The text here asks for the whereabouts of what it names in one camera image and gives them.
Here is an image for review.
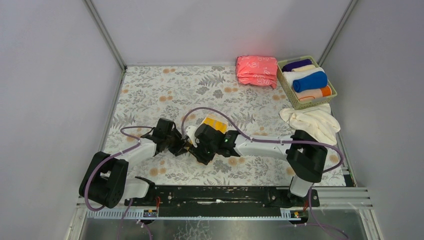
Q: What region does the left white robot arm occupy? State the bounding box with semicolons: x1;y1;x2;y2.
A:
78;118;188;212

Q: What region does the cream rolled towel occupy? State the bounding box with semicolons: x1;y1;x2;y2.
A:
291;64;316;72

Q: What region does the pink folded towel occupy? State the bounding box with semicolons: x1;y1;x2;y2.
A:
235;55;279;89

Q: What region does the blue towel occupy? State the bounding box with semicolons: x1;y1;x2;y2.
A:
292;71;328;93

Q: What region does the orange cartoon towel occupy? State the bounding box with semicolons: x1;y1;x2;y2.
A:
294;85;333;102

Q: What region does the cream crumpled towel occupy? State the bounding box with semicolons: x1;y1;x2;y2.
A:
279;103;341;146

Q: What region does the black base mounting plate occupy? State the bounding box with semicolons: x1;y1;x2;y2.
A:
132;185;320;218

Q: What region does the aluminium frame rail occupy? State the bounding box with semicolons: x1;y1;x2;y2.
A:
86;187;373;221

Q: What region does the floral tablecloth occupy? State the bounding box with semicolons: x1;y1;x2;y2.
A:
94;65;347;187

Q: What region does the yellow white towel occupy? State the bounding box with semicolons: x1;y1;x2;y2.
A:
195;116;228;154

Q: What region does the white rolled towel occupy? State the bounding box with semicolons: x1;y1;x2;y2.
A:
282;67;325;87

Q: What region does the purple rolled towel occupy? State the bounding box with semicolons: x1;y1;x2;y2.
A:
281;58;314;72

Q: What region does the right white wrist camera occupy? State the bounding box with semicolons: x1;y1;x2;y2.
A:
185;125;198;148

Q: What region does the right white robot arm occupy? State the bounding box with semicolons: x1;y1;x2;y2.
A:
185;123;328;197

